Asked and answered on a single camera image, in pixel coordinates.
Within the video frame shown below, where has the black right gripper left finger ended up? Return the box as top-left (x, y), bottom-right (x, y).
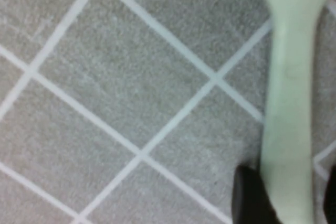
top-left (231, 165), bottom-right (283, 224)

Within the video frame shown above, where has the pale green plastic spoon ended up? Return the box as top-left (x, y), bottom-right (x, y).
top-left (249, 0), bottom-right (336, 224)

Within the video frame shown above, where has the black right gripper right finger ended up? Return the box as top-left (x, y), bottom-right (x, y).
top-left (324, 165), bottom-right (336, 224)

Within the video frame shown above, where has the grey white-grid tablecloth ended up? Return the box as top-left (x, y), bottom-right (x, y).
top-left (0, 0), bottom-right (336, 224)

